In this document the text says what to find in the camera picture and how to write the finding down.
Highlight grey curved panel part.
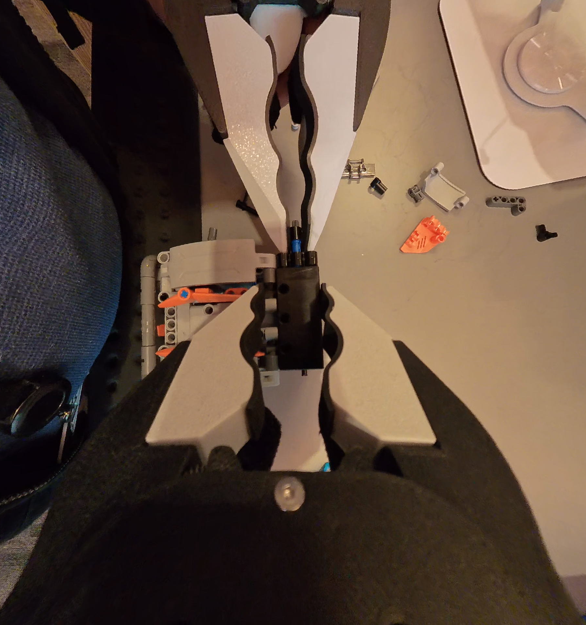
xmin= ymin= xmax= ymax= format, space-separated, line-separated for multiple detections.
xmin=407 ymin=162 xmax=470 ymax=212

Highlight grey building-block robot model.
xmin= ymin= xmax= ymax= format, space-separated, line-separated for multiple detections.
xmin=141 ymin=227 xmax=325 ymax=389

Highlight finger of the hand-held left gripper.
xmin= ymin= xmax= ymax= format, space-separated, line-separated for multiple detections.
xmin=298 ymin=14 xmax=361 ymax=247
xmin=204 ymin=14 xmax=290 ymax=250

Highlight orange wedge panel part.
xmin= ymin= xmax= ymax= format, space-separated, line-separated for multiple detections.
xmin=399 ymin=216 xmax=451 ymax=254

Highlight person's blue trousers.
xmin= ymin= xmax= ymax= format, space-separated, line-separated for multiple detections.
xmin=0 ymin=54 xmax=124 ymax=455

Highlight black dimpled chair seat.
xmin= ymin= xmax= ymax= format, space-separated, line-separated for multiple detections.
xmin=85 ymin=0 xmax=206 ymax=406

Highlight grey angled beam part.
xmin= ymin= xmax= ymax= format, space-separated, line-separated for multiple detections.
xmin=485 ymin=195 xmax=527 ymax=215

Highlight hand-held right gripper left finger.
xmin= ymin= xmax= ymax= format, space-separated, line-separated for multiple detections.
xmin=144 ymin=285 xmax=266 ymax=464

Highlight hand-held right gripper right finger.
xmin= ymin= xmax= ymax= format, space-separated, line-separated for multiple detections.
xmin=318 ymin=285 xmax=438 ymax=464

